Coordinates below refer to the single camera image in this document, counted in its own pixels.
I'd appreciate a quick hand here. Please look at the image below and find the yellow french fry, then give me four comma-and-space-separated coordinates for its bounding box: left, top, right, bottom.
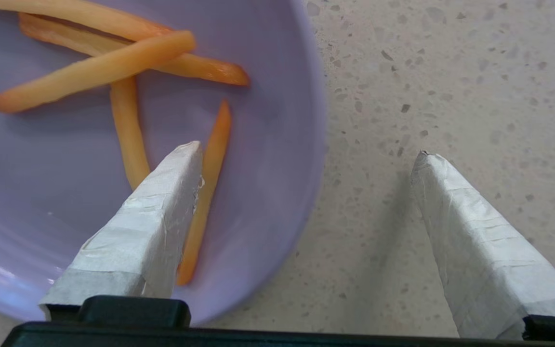
0, 30, 196, 114
19, 13, 250, 86
110, 76, 151, 190
0, 0, 172, 41
176, 100, 233, 286

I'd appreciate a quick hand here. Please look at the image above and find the purple plate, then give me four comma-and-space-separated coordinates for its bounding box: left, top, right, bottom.
0, 0, 329, 324

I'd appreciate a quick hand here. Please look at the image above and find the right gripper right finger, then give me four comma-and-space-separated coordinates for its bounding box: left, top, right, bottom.
410, 150, 555, 340

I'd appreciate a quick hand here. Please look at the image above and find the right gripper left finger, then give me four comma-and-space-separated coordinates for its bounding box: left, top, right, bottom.
39, 141, 204, 328

